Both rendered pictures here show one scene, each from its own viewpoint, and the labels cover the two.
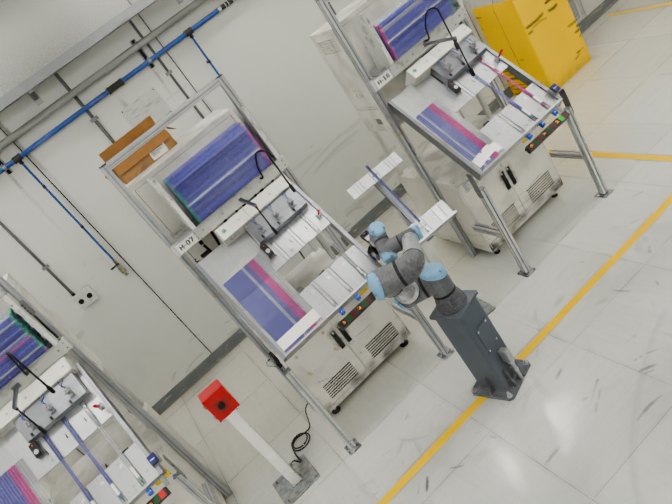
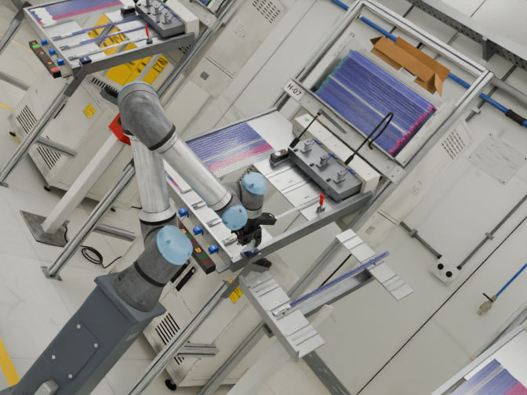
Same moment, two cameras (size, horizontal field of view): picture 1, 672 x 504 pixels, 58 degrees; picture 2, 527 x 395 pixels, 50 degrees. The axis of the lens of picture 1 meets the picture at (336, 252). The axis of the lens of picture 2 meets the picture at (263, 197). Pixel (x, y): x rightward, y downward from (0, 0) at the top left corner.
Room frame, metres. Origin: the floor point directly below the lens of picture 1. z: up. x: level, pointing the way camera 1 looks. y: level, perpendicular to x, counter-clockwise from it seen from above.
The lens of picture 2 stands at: (1.35, -1.54, 1.29)
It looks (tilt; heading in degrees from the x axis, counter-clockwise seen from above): 9 degrees down; 47
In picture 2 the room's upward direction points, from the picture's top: 40 degrees clockwise
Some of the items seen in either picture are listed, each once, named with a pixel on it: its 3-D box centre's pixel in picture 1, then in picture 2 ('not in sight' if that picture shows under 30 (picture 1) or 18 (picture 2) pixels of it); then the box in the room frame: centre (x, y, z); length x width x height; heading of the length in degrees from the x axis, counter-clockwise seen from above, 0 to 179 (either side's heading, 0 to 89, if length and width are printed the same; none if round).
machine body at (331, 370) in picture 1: (325, 329); (212, 295); (3.29, 0.34, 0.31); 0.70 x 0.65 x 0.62; 104
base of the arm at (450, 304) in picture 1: (447, 296); (143, 282); (2.36, -0.30, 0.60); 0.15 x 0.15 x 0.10
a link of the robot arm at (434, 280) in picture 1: (434, 279); (166, 252); (2.36, -0.29, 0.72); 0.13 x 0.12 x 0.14; 75
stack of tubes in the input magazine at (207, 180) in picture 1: (218, 171); (375, 103); (3.18, 0.25, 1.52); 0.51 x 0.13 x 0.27; 104
